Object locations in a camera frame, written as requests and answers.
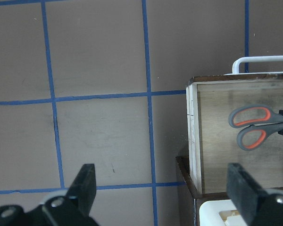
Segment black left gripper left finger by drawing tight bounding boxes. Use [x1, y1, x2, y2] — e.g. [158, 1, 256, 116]
[67, 164, 96, 217]

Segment grey orange handled scissors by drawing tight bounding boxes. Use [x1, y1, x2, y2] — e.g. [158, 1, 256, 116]
[228, 104, 283, 151]

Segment white plastic tray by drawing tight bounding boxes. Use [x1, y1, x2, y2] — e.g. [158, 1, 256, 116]
[199, 200, 247, 226]

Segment white drawer handle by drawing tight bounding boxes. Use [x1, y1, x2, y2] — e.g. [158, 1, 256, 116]
[232, 55, 283, 74]

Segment light wooden drawer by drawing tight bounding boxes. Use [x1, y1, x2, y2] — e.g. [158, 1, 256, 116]
[186, 73, 283, 194]

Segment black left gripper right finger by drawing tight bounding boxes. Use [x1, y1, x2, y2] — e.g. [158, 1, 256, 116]
[226, 163, 269, 226]

